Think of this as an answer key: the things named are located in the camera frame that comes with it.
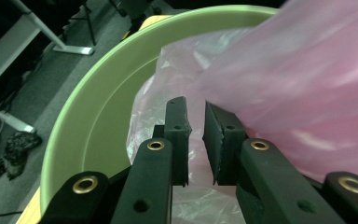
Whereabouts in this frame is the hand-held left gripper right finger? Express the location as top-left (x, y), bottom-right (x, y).
top-left (202, 101), bottom-right (250, 187)

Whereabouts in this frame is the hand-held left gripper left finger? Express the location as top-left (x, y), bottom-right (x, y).
top-left (152, 96), bottom-right (193, 188)

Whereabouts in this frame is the pink plastic bag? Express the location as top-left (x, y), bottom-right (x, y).
top-left (125, 0), bottom-right (358, 224)

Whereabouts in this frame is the green ribbed bin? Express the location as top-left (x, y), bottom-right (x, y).
top-left (39, 4), bottom-right (281, 216)

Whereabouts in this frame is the white desk frame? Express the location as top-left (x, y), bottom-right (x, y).
top-left (0, 0), bottom-right (95, 134)

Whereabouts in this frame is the dark patterned cloth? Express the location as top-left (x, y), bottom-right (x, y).
top-left (0, 131), bottom-right (43, 192)

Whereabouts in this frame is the black floor cable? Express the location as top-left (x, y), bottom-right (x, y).
top-left (0, 210), bottom-right (23, 219)

